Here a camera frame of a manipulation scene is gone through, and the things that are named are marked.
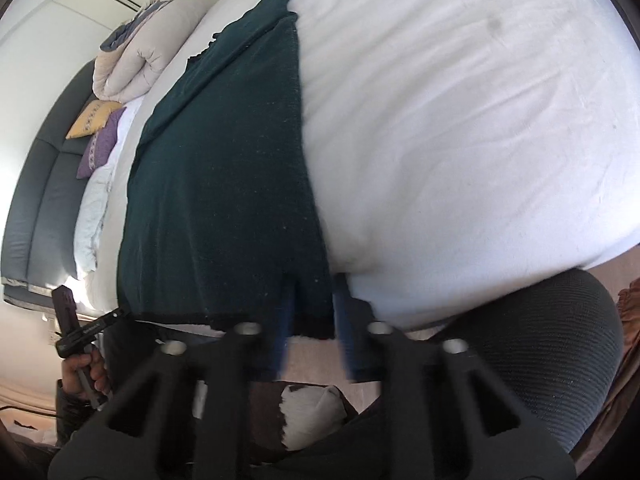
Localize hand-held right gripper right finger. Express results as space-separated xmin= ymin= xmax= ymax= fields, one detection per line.
xmin=333 ymin=274 xmax=579 ymax=480

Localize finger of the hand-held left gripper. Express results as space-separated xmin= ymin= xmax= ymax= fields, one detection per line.
xmin=51 ymin=285 xmax=80 ymax=336

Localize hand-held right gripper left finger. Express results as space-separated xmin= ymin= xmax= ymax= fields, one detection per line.
xmin=47 ymin=285 xmax=299 ymax=480

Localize dark green sweater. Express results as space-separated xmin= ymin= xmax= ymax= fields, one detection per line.
xmin=116 ymin=0 xmax=337 ymax=342

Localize person's left forearm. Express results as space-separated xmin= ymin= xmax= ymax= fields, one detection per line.
xmin=54 ymin=379 xmax=103 ymax=461

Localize person's left hand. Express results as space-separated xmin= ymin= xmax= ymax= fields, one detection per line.
xmin=59 ymin=344 xmax=112 ymax=402

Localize cowhide rug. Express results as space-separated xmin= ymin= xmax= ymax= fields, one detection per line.
xmin=190 ymin=379 xmax=362 ymax=463

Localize white pillow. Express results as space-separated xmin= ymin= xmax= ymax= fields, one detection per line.
xmin=73 ymin=164 xmax=115 ymax=274

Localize grey upholstered headboard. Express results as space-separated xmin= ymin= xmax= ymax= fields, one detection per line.
xmin=0 ymin=59 xmax=99 ymax=307

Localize purple patterned pillow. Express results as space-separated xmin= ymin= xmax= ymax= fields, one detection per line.
xmin=76 ymin=107 xmax=127 ymax=180

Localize yellow patterned pillow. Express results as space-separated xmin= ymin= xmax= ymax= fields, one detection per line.
xmin=65 ymin=100 xmax=125 ymax=140

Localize bed with white sheet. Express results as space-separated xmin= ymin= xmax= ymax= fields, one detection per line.
xmin=74 ymin=0 xmax=640 ymax=335

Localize folded beige duvet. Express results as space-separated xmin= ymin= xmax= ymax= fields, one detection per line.
xmin=92 ymin=0 xmax=212 ymax=104

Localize black cable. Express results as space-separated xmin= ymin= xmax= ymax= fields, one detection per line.
xmin=0 ymin=403 xmax=59 ymax=417

